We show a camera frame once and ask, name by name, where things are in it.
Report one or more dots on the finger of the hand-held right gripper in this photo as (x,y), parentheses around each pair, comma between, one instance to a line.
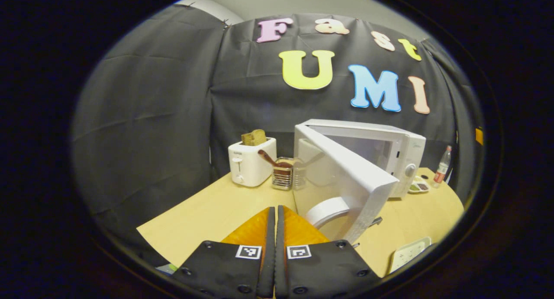
(479,136)

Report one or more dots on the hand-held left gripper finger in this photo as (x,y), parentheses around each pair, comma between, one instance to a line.
(280,247)
(270,247)

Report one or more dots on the white microwave oven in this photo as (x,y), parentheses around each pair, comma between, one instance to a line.
(346,169)

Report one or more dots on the red label plastic bottle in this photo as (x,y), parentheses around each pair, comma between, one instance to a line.
(441,171)

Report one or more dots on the divided white dish of beans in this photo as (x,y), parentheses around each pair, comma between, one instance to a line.
(418,186)

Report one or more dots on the white toaster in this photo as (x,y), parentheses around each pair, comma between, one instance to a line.
(251,169)

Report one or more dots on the brown wooden spoon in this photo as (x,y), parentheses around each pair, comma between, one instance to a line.
(268,157)

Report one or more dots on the brown toast slice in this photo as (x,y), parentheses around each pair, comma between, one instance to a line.
(254,137)

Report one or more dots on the white patterned plate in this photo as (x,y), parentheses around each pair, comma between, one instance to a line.
(409,255)

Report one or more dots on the black backdrop cloth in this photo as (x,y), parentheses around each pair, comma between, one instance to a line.
(151,117)

